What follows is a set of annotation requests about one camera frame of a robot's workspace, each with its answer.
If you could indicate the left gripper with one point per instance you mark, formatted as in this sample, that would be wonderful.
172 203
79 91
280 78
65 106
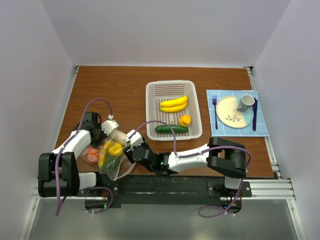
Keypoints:
95 143

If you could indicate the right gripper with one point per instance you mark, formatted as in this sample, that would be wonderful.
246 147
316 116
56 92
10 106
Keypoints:
128 152

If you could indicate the clear polka dot zip bag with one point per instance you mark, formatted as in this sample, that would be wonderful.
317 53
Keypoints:
109 156

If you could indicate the green fake cucumber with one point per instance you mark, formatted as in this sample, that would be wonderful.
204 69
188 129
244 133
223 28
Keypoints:
167 129

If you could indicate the small orange fake fruit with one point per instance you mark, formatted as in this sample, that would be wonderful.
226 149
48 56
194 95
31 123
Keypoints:
185 120

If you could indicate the yellow fake bananas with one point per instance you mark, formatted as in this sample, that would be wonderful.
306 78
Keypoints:
174 105

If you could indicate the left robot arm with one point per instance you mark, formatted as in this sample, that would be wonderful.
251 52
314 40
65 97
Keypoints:
59 166

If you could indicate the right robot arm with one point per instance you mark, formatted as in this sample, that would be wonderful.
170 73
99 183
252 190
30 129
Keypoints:
223 156

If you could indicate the orange fake tomato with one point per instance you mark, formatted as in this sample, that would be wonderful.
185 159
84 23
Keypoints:
92 155

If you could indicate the yellow fake pepper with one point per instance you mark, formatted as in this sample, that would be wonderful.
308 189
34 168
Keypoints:
113 148

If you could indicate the green fake avocado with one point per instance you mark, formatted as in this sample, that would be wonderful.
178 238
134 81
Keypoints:
111 165

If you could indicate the white plastic basket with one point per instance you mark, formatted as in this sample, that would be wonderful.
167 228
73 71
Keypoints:
157 92

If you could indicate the purple plastic fork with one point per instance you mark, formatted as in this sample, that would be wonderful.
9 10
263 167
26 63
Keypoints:
214 102

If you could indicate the cream and blue plate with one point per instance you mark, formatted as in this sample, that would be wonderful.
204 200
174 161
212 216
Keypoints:
226 110

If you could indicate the grey mug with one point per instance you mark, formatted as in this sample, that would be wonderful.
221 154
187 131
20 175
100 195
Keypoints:
246 102

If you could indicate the blue checkered placemat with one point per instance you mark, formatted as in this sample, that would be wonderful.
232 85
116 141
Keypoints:
226 131

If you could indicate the purple plastic knife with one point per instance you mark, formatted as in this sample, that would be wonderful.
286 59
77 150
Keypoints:
254 109

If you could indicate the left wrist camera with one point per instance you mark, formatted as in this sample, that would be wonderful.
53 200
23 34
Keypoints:
109 125

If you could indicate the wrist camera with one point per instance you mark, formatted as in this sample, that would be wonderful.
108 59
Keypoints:
109 125
133 139

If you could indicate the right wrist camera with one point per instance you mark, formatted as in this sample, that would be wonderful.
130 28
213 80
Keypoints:
133 139

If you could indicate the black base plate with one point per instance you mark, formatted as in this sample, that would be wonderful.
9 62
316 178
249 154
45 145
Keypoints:
163 190

